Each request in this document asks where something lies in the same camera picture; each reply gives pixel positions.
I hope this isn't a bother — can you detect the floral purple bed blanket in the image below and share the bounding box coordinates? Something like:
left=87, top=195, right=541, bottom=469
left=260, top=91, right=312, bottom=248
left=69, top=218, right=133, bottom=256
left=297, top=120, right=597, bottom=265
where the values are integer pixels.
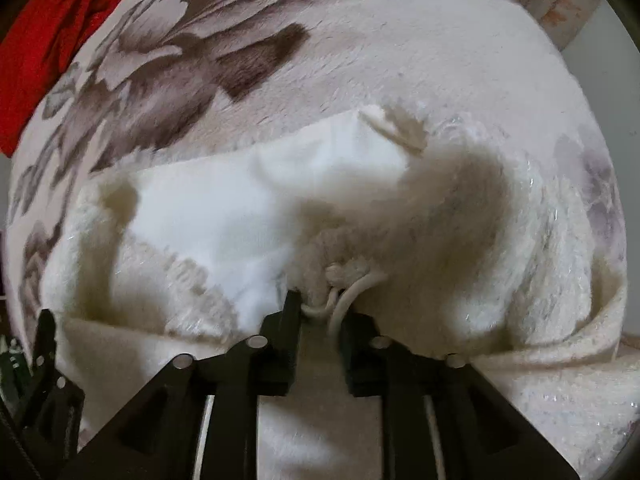
left=3, top=0, right=627, bottom=340

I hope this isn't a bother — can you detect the red quilt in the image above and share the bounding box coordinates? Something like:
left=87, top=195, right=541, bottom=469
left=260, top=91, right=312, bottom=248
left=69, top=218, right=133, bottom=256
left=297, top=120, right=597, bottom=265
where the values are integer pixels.
left=1, top=0, right=122, bottom=157

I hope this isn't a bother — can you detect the white knit cardigan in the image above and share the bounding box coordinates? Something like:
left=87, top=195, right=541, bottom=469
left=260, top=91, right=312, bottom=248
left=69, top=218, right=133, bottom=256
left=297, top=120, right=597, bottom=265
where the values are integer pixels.
left=43, top=106, right=639, bottom=479

